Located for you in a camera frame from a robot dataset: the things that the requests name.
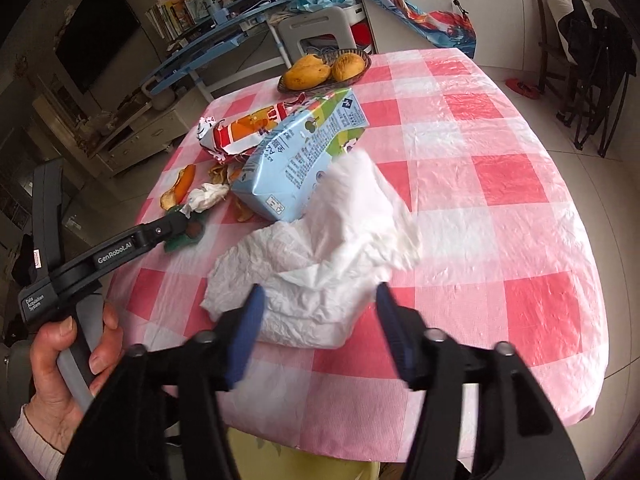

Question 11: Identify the row of books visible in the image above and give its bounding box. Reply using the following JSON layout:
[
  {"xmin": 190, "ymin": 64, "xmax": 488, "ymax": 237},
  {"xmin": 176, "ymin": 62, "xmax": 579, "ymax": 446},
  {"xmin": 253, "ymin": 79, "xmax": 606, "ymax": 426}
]
[{"xmin": 145, "ymin": 0, "xmax": 212, "ymax": 41}]

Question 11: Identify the wooden chair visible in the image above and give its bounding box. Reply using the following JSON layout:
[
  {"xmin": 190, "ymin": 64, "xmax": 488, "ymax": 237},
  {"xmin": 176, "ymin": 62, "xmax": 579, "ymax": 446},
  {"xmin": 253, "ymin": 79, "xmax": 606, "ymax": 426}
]
[{"xmin": 524, "ymin": 0, "xmax": 577, "ymax": 126}]

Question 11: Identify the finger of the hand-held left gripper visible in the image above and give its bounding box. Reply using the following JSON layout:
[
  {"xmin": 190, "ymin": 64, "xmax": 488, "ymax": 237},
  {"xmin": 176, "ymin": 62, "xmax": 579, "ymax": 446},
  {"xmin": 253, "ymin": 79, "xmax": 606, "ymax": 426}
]
[{"xmin": 134, "ymin": 209, "xmax": 203, "ymax": 253}]

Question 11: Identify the yellow mango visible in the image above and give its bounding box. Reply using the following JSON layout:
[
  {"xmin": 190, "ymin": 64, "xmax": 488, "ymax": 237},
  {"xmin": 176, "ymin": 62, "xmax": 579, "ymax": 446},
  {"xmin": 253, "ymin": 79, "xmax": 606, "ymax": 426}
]
[
  {"xmin": 283, "ymin": 54, "xmax": 332, "ymax": 89},
  {"xmin": 332, "ymin": 51, "xmax": 366, "ymax": 83}
]

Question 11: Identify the cream television cabinet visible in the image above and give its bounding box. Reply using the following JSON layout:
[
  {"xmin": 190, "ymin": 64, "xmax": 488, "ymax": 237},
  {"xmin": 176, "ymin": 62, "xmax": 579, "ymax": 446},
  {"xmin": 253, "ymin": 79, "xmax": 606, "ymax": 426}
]
[{"xmin": 32, "ymin": 94, "xmax": 193, "ymax": 177}]

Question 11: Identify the person's left forearm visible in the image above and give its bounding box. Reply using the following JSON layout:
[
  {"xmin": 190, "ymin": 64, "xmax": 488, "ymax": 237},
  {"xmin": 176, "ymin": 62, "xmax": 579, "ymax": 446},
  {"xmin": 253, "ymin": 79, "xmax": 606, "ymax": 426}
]
[{"xmin": 10, "ymin": 404, "xmax": 67, "ymax": 480}]

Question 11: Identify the green wrapper scrap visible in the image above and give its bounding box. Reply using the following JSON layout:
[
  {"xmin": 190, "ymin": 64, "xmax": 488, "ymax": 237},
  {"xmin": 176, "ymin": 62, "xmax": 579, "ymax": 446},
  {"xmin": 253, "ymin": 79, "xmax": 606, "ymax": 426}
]
[{"xmin": 164, "ymin": 209, "xmax": 207, "ymax": 252}]

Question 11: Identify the red and white snack bag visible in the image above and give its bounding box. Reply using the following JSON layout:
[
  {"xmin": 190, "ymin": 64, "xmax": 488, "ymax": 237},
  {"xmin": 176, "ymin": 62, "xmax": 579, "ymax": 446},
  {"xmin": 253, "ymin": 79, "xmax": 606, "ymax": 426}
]
[{"xmin": 197, "ymin": 101, "xmax": 303, "ymax": 162}]

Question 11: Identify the person's left hand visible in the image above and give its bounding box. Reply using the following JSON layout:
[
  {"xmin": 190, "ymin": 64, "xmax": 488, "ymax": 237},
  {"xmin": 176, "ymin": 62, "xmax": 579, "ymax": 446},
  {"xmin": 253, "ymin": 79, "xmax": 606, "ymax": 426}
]
[{"xmin": 29, "ymin": 305, "xmax": 126, "ymax": 453}]

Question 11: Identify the colourful printed cloth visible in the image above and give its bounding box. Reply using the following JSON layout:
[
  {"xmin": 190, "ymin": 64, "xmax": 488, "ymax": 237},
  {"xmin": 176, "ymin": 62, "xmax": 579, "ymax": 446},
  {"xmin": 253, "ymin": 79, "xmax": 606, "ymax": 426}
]
[{"xmin": 342, "ymin": 0, "xmax": 477, "ymax": 59}]

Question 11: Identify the chair with black clothes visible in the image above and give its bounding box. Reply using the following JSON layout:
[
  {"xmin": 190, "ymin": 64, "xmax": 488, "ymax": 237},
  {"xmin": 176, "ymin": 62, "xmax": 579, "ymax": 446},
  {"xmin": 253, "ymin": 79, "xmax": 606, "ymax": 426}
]
[{"xmin": 557, "ymin": 0, "xmax": 637, "ymax": 157}]

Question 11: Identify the light blue milk carton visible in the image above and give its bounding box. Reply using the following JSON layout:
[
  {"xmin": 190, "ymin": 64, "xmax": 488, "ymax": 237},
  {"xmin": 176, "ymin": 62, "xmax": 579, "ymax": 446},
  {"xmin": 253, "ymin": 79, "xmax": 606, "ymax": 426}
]
[{"xmin": 231, "ymin": 87, "xmax": 370, "ymax": 223}]

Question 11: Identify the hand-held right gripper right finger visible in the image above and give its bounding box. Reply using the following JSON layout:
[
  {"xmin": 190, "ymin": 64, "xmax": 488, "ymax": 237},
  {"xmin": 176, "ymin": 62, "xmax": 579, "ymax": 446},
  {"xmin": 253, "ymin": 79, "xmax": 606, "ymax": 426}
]
[{"xmin": 375, "ymin": 282, "xmax": 586, "ymax": 480}]

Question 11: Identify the pink checked tablecloth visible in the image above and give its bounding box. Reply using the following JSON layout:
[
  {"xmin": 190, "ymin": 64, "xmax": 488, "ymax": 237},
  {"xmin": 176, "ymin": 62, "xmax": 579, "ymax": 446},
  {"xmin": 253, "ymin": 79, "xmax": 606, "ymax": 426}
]
[{"xmin": 112, "ymin": 49, "xmax": 610, "ymax": 456}]

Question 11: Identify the yellow trash bin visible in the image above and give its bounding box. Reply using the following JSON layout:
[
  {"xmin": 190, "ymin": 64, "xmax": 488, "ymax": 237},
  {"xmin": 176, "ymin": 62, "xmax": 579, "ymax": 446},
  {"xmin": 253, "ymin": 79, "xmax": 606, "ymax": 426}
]
[{"xmin": 227, "ymin": 427, "xmax": 382, "ymax": 480}]

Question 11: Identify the white plastic stool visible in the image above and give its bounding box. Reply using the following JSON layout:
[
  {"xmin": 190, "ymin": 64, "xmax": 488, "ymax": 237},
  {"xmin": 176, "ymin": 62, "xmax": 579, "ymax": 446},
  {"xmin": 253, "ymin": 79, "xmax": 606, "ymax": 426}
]
[{"xmin": 272, "ymin": 4, "xmax": 373, "ymax": 68}]

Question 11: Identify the small white crumpled tissue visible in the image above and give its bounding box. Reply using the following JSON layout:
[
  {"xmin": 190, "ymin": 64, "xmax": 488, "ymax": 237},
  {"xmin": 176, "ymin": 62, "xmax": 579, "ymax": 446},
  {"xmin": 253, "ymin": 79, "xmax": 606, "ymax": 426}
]
[{"xmin": 181, "ymin": 183, "xmax": 230, "ymax": 219}]

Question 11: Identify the small orange peel piece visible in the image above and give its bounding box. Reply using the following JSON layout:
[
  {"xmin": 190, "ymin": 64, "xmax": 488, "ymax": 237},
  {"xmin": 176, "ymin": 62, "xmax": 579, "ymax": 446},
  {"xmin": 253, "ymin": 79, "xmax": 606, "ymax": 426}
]
[
  {"xmin": 208, "ymin": 159, "xmax": 242, "ymax": 186},
  {"xmin": 234, "ymin": 194, "xmax": 257, "ymax": 224}
]

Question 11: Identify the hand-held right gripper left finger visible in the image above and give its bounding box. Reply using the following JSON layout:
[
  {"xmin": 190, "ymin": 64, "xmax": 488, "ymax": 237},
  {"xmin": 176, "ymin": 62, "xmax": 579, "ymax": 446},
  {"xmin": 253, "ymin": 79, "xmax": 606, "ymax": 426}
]
[{"xmin": 55, "ymin": 284, "xmax": 267, "ymax": 480}]

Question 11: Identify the large white tissue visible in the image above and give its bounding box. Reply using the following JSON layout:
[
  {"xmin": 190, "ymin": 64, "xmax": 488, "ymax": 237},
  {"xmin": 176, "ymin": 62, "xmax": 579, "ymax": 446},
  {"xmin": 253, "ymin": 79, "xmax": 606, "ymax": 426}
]
[{"xmin": 200, "ymin": 149, "xmax": 423, "ymax": 351}]

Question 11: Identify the dark woven fruit basket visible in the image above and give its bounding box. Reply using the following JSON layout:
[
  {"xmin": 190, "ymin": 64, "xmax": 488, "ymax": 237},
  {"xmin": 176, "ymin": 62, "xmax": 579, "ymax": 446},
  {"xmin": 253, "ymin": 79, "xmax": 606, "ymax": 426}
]
[{"xmin": 277, "ymin": 49, "xmax": 374, "ymax": 94}]

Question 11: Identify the white cabinet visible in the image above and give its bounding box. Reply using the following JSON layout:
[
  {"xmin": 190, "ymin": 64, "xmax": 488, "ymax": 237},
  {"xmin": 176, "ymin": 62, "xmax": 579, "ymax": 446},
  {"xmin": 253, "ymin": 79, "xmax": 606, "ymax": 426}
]
[{"xmin": 360, "ymin": 0, "xmax": 527, "ymax": 72}]

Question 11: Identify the red floor item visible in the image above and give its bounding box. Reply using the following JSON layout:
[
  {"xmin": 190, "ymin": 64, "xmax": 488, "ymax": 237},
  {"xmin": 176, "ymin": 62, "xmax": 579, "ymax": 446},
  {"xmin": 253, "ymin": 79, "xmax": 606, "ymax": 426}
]
[{"xmin": 505, "ymin": 76, "xmax": 544, "ymax": 100}]

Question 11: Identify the black flat television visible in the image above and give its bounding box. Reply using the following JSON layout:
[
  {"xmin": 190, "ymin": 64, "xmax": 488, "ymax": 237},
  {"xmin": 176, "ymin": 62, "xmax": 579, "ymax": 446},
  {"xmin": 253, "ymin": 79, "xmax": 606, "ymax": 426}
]
[{"xmin": 54, "ymin": 0, "xmax": 142, "ymax": 95}]

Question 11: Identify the blue study desk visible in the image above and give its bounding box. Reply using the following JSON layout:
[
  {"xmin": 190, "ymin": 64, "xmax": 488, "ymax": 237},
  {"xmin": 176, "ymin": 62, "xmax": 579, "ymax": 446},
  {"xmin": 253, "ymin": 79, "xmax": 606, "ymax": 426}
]
[{"xmin": 141, "ymin": 0, "xmax": 296, "ymax": 106}]

